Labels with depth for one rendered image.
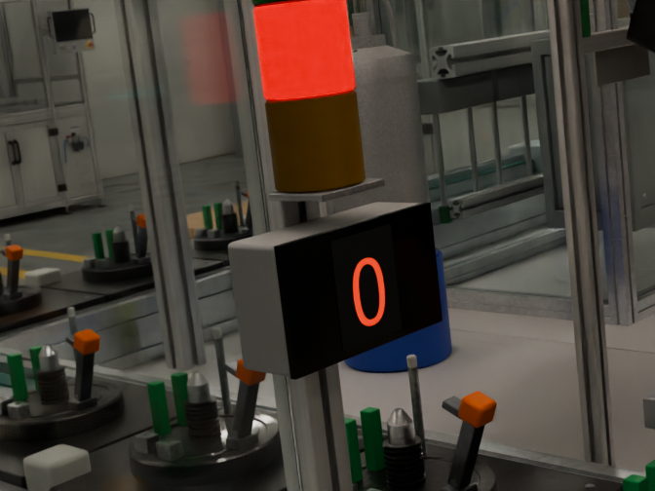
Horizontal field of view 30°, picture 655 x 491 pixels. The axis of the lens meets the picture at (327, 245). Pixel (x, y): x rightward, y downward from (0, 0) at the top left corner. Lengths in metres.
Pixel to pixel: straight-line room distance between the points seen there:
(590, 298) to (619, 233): 0.77
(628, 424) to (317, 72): 0.88
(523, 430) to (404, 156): 0.43
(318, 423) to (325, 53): 0.21
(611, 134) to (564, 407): 0.46
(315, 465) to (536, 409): 0.82
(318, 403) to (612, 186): 1.14
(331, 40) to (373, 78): 1.00
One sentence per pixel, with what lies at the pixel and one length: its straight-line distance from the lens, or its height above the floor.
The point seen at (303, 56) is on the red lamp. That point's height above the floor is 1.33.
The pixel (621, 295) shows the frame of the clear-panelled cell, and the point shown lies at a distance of 1.83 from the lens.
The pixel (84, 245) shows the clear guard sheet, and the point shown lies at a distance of 0.61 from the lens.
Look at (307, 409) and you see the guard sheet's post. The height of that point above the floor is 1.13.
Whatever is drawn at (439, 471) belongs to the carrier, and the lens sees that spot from 0.99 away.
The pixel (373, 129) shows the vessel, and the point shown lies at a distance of 1.65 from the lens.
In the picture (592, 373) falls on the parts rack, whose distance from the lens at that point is 1.06.
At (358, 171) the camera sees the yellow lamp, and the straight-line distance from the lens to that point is 0.66.
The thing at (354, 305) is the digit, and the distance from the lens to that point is 0.66.
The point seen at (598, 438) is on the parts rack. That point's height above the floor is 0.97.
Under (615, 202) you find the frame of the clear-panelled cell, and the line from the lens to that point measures 1.80.
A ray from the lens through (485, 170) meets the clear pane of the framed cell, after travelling 1.94.
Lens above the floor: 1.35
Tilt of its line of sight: 10 degrees down
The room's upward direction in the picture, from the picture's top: 7 degrees counter-clockwise
